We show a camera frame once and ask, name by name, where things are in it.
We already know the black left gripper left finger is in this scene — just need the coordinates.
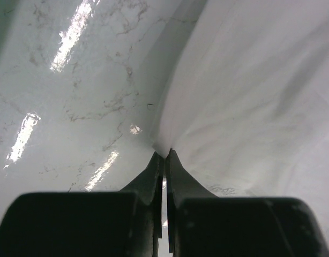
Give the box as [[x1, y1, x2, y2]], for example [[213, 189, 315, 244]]
[[0, 154, 164, 256]]

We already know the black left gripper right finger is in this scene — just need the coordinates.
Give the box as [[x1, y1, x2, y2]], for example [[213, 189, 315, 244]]
[[166, 150, 329, 256]]

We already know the white t shirt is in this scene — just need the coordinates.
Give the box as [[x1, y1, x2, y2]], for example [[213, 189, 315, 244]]
[[152, 1, 329, 235]]

